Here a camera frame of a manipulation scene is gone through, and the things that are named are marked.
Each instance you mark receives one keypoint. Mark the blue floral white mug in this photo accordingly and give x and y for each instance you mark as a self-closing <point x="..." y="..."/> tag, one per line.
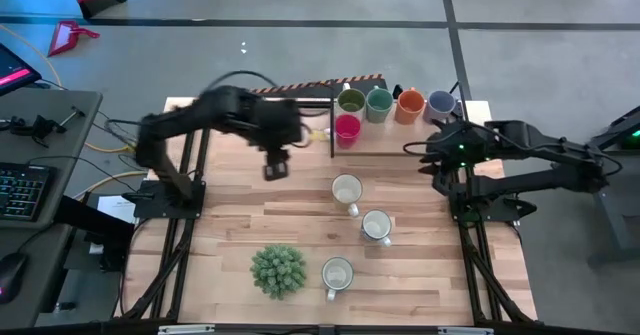
<point x="376" y="224"/>
<point x="337" y="274"/>

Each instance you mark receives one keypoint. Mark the silver metal bracket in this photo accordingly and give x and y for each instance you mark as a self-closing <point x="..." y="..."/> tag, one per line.
<point x="185" y="329"/>
<point x="465" y="331"/>

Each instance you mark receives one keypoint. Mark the white paper sheet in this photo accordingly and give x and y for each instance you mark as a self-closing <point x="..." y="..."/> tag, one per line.
<point x="117" y="207"/>

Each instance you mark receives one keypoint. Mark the grey desk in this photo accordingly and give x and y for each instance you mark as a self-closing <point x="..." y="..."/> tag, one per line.
<point x="50" y="110"/>

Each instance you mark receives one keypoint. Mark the dark metal stand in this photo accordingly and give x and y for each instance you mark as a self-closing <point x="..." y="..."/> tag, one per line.
<point x="605" y="225"/>

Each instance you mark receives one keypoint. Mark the white mug olive interior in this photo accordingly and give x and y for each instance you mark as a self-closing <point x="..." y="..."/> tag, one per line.
<point x="351" y="102"/>

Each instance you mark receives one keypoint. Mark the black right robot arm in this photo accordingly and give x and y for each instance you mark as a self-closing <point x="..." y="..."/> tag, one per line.
<point x="550" y="160"/>

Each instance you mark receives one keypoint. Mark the succulent plant in patterned pot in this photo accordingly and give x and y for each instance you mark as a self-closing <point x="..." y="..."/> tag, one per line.
<point x="278" y="271"/>

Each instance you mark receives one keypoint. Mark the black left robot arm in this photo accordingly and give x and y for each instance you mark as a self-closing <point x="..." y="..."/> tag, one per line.
<point x="165" y="140"/>

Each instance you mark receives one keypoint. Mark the orange mug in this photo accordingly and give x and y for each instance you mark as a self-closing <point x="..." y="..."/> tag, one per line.
<point x="410" y="104"/>

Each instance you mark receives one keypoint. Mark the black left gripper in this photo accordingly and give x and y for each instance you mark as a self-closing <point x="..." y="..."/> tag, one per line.
<point x="280" y="127"/>

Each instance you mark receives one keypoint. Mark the dark monitor pink stripe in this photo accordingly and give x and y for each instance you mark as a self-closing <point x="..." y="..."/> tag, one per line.
<point x="12" y="70"/>

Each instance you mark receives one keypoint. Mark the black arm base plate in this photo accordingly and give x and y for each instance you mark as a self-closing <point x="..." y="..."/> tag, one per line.
<point x="160" y="209"/>
<point x="500" y="214"/>

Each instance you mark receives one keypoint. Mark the red dustpan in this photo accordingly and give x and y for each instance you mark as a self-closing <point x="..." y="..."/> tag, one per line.
<point x="65" y="36"/>

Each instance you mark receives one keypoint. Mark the black backlit keyboard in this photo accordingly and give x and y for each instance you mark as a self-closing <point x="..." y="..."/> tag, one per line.
<point x="22" y="192"/>

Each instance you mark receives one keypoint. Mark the small black frame clamp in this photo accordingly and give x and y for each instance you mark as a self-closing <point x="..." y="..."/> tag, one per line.
<point x="398" y="92"/>

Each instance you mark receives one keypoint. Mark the black aluminium table frame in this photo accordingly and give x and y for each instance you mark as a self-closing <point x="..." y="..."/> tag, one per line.
<point x="280" y="331"/>

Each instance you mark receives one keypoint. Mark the black computer mouse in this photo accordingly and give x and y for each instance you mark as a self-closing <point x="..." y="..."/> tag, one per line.
<point x="11" y="275"/>

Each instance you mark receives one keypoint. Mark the wooden shelf riser black frame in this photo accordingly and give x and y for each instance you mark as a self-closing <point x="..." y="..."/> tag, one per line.
<point x="390" y="140"/>

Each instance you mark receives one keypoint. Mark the teal green mug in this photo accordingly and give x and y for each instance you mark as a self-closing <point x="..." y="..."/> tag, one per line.
<point x="380" y="102"/>

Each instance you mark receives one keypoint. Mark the black desk clamp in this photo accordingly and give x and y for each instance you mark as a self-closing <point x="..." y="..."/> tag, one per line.
<point x="35" y="125"/>

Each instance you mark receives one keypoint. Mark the grey-blue mug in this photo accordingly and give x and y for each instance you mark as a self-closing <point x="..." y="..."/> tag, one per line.
<point x="440" y="104"/>

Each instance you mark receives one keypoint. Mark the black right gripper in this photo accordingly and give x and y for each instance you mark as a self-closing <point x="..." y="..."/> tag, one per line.
<point x="460" y="147"/>

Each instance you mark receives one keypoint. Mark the yellow mug white interior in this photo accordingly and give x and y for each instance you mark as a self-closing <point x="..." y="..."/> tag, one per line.
<point x="346" y="190"/>

